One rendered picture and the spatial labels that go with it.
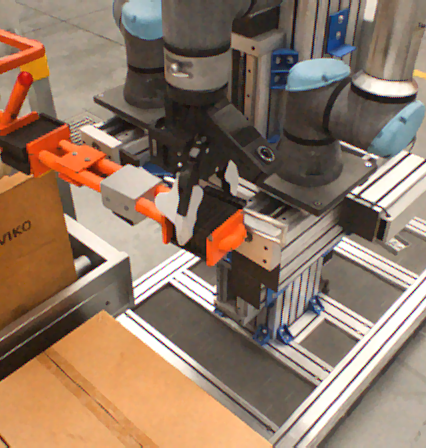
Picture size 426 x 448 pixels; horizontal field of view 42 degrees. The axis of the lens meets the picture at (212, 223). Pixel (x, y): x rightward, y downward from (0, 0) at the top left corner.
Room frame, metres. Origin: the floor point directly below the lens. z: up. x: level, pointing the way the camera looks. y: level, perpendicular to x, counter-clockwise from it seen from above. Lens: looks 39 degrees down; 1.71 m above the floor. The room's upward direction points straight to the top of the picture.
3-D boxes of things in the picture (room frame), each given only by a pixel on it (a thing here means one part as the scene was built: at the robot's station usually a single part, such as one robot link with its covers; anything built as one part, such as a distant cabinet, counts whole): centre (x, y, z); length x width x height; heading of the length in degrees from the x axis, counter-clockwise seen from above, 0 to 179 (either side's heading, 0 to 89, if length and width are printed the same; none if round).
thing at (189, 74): (0.60, 0.02, 1.45); 0.08 x 0.08 x 0.05
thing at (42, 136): (0.80, 0.29, 1.23); 0.10 x 0.08 x 0.06; 143
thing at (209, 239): (0.59, 0.01, 1.23); 0.08 x 0.07 x 0.05; 53
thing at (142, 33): (1.37, 0.16, 1.20); 0.13 x 0.12 x 0.14; 17
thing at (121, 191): (0.67, 0.12, 1.22); 0.07 x 0.07 x 0.04; 53
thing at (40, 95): (1.71, 0.57, 0.50); 0.07 x 0.07 x 1.00; 47
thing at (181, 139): (0.61, 0.02, 1.37); 0.09 x 0.08 x 0.12; 53
